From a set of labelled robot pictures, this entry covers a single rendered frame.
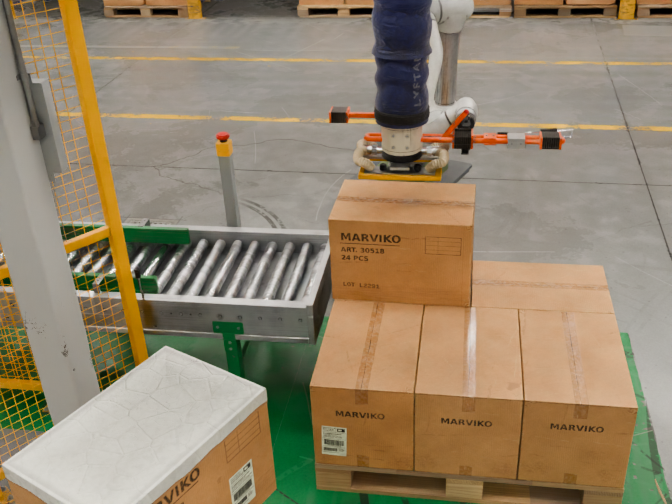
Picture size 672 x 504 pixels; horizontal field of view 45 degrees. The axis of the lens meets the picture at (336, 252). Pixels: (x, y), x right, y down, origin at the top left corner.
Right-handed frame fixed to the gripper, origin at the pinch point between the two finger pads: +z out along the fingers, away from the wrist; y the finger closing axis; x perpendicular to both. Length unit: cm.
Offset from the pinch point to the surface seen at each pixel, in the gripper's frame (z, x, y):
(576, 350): 48, -46, 69
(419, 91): 6.0, 18.6, -22.0
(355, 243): 19, 44, 40
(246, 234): -31, 107, 66
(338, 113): -23, 56, -2
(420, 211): 9.3, 17.7, 29.3
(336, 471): 79, 47, 113
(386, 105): 8.8, 31.5, -17.2
